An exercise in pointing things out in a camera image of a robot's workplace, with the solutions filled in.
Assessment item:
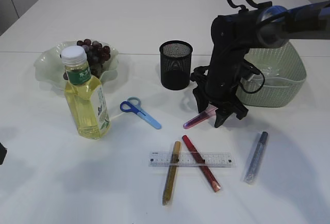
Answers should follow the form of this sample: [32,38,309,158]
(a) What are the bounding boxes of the clear plastic ruler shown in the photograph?
[148,152,236,168]

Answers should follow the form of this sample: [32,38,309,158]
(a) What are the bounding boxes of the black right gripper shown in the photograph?
[190,49,253,128]

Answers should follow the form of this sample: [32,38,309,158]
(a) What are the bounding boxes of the purple artificial grape bunch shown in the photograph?
[60,39,111,84]

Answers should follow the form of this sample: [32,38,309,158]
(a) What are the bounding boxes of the yellow tea plastic bottle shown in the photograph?
[61,45,110,139]

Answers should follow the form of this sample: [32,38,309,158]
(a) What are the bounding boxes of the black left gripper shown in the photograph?
[0,143,7,165]

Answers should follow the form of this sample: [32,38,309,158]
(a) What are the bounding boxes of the green wavy glass bowl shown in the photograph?
[34,41,119,90]

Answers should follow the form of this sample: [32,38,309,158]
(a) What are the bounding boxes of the silver glitter pen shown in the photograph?
[244,132,269,185]

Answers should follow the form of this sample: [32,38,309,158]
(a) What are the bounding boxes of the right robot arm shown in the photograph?
[190,1,329,127]

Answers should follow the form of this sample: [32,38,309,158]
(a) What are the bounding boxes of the green plastic woven basket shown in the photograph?
[236,42,307,108]

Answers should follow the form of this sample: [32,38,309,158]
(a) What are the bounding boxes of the pink safety scissors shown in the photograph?
[183,105,218,129]

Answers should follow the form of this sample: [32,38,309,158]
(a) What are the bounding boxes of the blue safety scissors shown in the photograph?
[120,97,162,130]

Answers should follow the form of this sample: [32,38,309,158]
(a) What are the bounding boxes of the gold glitter pen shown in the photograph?
[162,141,181,205]

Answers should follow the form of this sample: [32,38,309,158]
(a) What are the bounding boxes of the black mesh pen holder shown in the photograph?
[159,40,193,90]

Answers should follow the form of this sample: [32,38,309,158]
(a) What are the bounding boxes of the red glitter pen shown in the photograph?
[182,135,221,193]

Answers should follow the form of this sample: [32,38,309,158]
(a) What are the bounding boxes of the clear plastic sheet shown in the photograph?
[255,63,281,78]

